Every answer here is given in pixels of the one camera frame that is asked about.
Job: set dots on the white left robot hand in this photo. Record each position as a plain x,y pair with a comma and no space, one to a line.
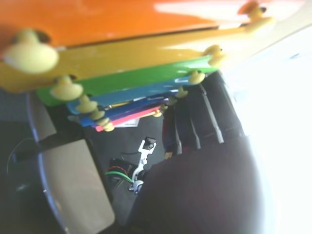
200,190

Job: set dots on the rainbow wooden xylophone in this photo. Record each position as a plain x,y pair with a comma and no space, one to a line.
122,24

